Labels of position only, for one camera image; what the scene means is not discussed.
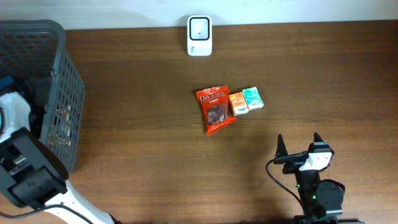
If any white barcode scanner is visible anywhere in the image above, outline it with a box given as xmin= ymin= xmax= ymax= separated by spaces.
xmin=187 ymin=15 xmax=213 ymax=57

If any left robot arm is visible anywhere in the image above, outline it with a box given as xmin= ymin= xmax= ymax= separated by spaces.
xmin=1 ymin=76 xmax=117 ymax=224

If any yellow wet wipes pack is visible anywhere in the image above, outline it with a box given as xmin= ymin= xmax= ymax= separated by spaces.
xmin=55 ymin=105 xmax=72 ymax=147

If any orange tissue pack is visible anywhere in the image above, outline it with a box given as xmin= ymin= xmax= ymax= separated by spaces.
xmin=228 ymin=92 xmax=249 ymax=116

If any red snack bag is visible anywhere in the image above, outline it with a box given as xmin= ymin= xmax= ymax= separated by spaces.
xmin=196 ymin=85 xmax=238 ymax=135

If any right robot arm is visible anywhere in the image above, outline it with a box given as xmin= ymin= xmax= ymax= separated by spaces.
xmin=270 ymin=133 xmax=360 ymax=224

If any grey plastic mesh basket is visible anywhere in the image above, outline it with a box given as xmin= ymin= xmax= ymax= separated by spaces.
xmin=1 ymin=20 xmax=85 ymax=173

